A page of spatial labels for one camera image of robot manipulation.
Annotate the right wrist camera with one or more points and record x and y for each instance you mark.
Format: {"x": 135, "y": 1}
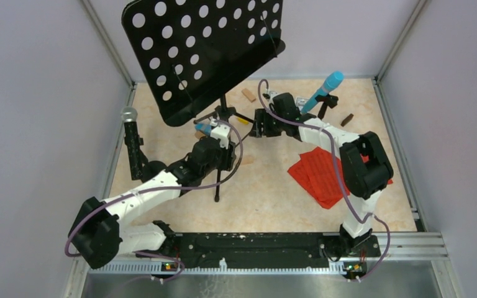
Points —
{"x": 269, "y": 96}

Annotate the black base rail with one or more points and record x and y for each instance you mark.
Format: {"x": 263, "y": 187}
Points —
{"x": 265, "y": 250}

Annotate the light wooden block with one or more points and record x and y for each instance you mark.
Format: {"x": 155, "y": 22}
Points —
{"x": 249, "y": 95}
{"x": 247, "y": 160}

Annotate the light wooden block front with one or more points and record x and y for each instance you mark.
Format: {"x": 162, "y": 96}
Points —
{"x": 247, "y": 160}

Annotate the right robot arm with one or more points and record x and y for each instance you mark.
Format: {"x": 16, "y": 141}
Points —
{"x": 361, "y": 161}

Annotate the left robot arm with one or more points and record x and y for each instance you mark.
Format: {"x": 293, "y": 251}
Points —
{"x": 101, "y": 229}

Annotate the black silver-head microphone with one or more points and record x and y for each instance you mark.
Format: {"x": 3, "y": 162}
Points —
{"x": 129, "y": 119}

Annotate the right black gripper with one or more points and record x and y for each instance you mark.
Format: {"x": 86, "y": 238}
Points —
{"x": 261, "y": 117}

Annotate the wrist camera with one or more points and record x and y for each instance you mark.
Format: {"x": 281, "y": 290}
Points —
{"x": 220, "y": 130}
{"x": 269, "y": 96}

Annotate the blue yellow toy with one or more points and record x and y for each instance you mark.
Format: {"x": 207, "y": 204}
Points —
{"x": 202, "y": 128}

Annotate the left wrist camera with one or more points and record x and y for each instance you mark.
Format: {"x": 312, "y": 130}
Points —
{"x": 220, "y": 130}

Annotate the black round-base microphone stand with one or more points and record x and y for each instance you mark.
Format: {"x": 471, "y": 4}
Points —
{"x": 327, "y": 101}

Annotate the blue playing card box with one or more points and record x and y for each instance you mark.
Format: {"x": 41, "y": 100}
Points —
{"x": 300, "y": 101}

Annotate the black music stand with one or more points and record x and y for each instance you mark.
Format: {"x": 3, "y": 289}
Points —
{"x": 192, "y": 53}

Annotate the light wooden block back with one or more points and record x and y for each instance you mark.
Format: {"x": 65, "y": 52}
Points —
{"x": 249, "y": 95}

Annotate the red sheet music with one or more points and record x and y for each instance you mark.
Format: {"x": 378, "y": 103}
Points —
{"x": 315, "y": 173}

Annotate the blue toy microphone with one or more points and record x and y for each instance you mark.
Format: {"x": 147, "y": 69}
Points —
{"x": 331, "y": 82}

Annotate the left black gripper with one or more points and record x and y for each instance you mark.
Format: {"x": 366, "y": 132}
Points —
{"x": 229, "y": 156}

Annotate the dark brown wooden block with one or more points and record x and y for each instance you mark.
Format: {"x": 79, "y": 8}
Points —
{"x": 346, "y": 120}

